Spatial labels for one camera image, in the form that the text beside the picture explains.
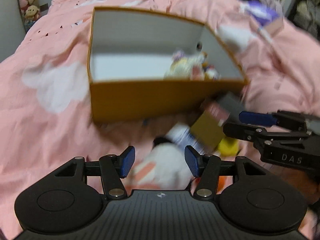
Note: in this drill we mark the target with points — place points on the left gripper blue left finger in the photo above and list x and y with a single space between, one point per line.
126 161

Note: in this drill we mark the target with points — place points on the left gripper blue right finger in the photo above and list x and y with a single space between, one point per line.
193 160

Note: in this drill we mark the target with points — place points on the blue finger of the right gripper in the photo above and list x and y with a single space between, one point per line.
257 119

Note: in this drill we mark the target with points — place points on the white bottle blue label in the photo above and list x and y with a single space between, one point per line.
180 135

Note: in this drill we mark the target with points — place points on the white black-eared plush dog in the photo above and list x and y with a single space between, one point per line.
164 168

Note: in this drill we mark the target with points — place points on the gold olive box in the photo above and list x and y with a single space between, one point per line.
207 130

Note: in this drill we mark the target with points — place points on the yellow tape measure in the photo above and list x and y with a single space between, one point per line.
228 147

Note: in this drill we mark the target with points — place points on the photo card box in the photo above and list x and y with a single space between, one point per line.
217 112

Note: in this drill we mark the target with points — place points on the blue orange tag duck plush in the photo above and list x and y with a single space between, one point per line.
201 69

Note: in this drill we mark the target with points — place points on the crochet white bunny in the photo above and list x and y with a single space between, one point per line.
182 65

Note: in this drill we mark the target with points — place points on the dark grey box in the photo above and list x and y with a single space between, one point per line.
232 104

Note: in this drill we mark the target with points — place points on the pink duvet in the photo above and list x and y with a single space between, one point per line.
45 108

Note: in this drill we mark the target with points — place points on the orange cardboard box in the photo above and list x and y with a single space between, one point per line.
130 51

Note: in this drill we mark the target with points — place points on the purple tissue pack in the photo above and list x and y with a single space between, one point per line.
268 19

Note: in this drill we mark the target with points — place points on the plush toy storage tube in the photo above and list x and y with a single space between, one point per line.
30 12

